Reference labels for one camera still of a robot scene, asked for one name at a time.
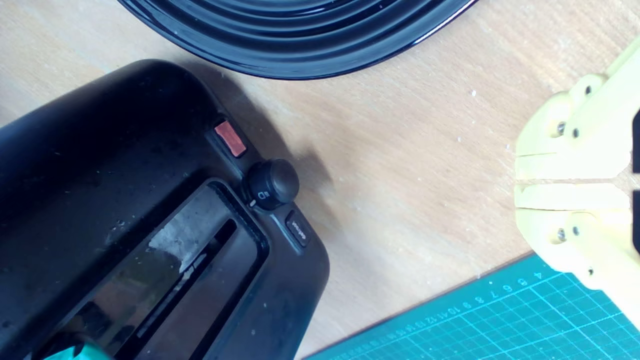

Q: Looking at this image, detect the black two-slot toaster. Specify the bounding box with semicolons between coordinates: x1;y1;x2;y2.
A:
0;59;331;360

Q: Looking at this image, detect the green toaster lever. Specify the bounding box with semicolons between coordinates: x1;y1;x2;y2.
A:
44;342;114;360

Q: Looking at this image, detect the green cutting mat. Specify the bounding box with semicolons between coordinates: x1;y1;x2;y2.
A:
304;252;640;360

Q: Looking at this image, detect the black plate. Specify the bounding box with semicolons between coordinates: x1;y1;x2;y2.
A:
116;0;480;81

